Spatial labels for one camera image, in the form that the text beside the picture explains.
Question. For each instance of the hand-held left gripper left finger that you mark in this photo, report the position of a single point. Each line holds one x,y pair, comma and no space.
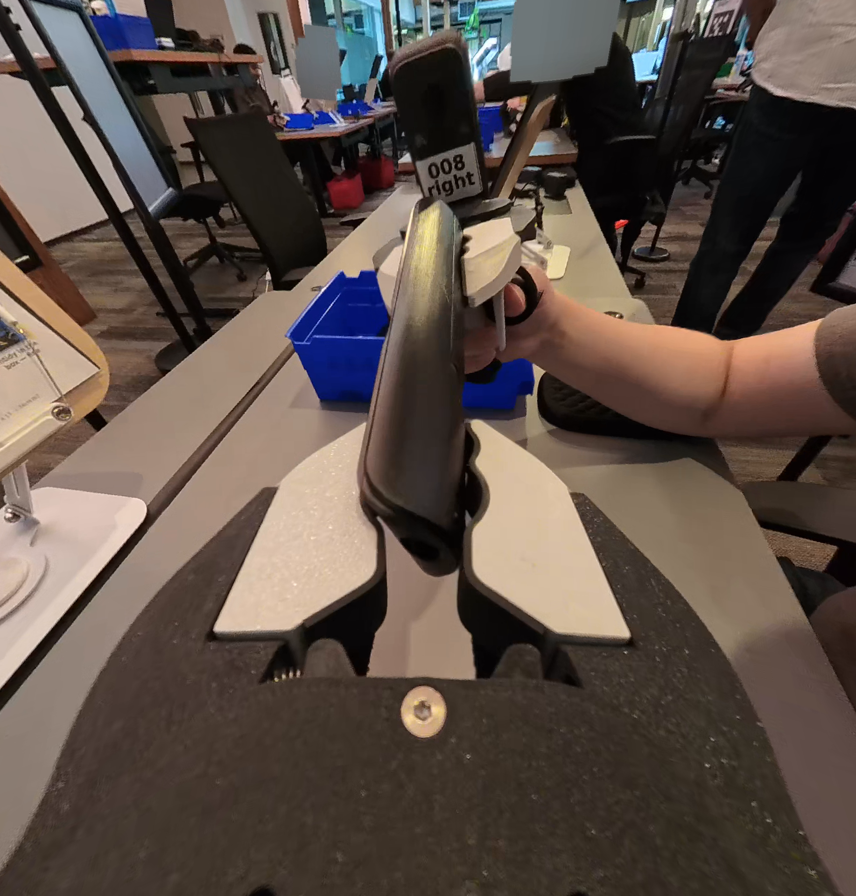
309,553

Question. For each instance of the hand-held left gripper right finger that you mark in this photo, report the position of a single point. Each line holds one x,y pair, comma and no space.
540,553

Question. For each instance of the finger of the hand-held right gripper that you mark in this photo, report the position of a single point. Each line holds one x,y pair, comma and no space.
491,259
389,262

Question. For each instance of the blue plastic bin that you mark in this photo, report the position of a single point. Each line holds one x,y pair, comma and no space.
491,129
337,350
123,31

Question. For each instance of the black remote control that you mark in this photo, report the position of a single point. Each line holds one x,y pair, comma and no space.
414,392

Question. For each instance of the person's right forearm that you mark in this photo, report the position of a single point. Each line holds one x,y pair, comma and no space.
680,378

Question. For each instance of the person's right hand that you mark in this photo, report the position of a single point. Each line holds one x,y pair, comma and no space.
543,343

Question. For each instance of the white folding stand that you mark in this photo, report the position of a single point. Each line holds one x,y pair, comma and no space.
555,262

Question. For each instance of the red plastic bin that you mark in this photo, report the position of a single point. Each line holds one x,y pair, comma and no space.
379,173
345,192

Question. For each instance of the wooden backed display board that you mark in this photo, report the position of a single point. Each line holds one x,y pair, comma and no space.
522,154

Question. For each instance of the wooden edged desk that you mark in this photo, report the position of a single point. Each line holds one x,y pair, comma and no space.
554,150

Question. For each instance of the black quilted cushion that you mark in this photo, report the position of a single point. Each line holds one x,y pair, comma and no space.
596,413

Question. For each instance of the black round floor stand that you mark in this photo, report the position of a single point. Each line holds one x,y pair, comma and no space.
650,253

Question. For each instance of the black mesh office chair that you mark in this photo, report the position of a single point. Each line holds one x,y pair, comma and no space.
680,105

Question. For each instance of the wooden top desk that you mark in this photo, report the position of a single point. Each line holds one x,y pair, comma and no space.
190,57

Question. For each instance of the black framed whiteboard easel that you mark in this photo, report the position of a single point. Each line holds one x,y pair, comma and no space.
99,105

